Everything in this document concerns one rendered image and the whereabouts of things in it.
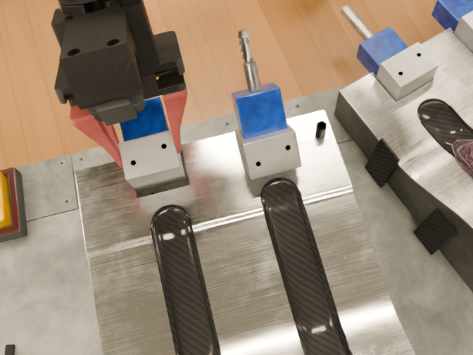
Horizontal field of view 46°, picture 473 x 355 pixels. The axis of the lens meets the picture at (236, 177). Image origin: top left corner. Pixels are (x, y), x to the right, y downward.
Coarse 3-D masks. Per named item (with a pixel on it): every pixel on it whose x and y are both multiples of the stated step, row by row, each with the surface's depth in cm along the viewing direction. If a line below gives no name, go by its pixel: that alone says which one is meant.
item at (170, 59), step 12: (108, 0) 41; (120, 0) 41; (72, 12) 41; (84, 12) 40; (156, 36) 48; (168, 36) 47; (168, 48) 45; (168, 60) 43; (180, 60) 43; (60, 72) 45; (144, 72) 43; (156, 72) 44; (168, 72) 44; (180, 72) 44; (60, 84) 43; (60, 96) 43; (72, 96) 44
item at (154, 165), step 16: (144, 112) 52; (160, 112) 52; (128, 128) 52; (144, 128) 52; (160, 128) 52; (128, 144) 50; (144, 144) 50; (160, 144) 50; (128, 160) 50; (144, 160) 50; (160, 160) 50; (176, 160) 50; (128, 176) 50; (144, 176) 50; (160, 176) 51; (176, 176) 53
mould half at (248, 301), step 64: (128, 192) 54; (192, 192) 54; (256, 192) 53; (320, 192) 53; (128, 256) 52; (256, 256) 51; (320, 256) 51; (128, 320) 50; (256, 320) 49; (384, 320) 48
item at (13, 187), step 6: (12, 168) 64; (6, 174) 63; (12, 174) 63; (12, 180) 63; (12, 186) 63; (12, 192) 62; (12, 198) 62; (12, 204) 62; (12, 210) 62; (12, 216) 61; (18, 216) 61; (18, 222) 61; (6, 228) 61; (12, 228) 61; (18, 228) 61; (0, 234) 61
